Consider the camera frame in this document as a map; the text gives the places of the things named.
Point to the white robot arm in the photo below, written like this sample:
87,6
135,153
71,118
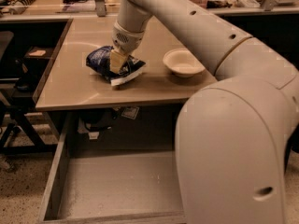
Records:
231,136

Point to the grey cabinet with tabletop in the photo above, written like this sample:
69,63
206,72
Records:
116,109

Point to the blue chip bag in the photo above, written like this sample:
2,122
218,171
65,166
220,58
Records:
99,61

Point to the open grey drawer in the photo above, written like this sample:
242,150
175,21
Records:
127,176

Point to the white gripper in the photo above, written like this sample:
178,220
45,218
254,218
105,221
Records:
127,41

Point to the white paper bowl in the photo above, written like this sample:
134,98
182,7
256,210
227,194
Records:
182,63

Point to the black office chair left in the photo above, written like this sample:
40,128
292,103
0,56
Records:
23,70

